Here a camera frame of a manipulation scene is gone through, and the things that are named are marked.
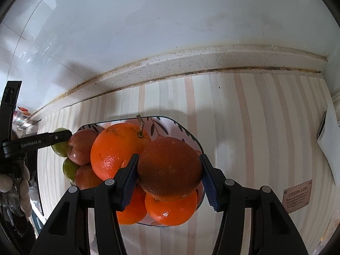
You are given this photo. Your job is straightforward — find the brownish red apple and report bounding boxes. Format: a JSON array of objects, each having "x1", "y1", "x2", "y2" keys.
[{"x1": 75, "y1": 164, "x2": 104, "y2": 190}]

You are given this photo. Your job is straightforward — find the dark red apple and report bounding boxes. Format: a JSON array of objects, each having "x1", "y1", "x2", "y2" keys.
[{"x1": 66, "y1": 130, "x2": 99, "y2": 166}]

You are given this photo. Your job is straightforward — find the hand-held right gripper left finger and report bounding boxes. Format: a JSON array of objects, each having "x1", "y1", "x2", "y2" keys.
[{"x1": 30, "y1": 153, "x2": 140, "y2": 255}]

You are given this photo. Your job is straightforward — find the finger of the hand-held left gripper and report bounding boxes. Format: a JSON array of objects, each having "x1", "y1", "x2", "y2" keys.
[{"x1": 42, "y1": 130, "x2": 73, "y2": 148}]

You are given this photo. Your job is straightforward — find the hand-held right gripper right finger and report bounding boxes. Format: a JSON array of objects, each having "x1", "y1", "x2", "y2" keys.
[{"x1": 199, "y1": 154, "x2": 310, "y2": 255}]

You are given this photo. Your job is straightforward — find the brown-skinned orange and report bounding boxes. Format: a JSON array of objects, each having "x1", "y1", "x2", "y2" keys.
[{"x1": 137, "y1": 137, "x2": 204, "y2": 202}]

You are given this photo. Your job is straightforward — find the small orange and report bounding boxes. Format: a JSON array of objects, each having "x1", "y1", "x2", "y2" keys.
[
  {"x1": 116, "y1": 182, "x2": 148, "y2": 225},
  {"x1": 145, "y1": 188, "x2": 198, "y2": 226}
]

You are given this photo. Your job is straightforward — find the striped cat-print table mat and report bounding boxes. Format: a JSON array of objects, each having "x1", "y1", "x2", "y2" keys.
[{"x1": 37, "y1": 73, "x2": 340, "y2": 255}]

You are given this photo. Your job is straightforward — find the large orange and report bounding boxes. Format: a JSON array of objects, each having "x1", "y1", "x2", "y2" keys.
[{"x1": 90, "y1": 123, "x2": 152, "y2": 181}]

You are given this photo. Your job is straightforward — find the white paper card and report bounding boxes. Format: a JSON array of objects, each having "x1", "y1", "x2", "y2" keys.
[{"x1": 317, "y1": 103, "x2": 340, "y2": 176}]

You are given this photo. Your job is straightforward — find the green apple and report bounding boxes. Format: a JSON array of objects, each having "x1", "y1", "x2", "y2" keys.
[
  {"x1": 63, "y1": 157, "x2": 81, "y2": 182},
  {"x1": 51, "y1": 127, "x2": 72, "y2": 157}
]

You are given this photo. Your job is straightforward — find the oval floral ceramic plate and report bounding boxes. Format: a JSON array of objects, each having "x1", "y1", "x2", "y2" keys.
[{"x1": 70, "y1": 115, "x2": 205, "y2": 227}]

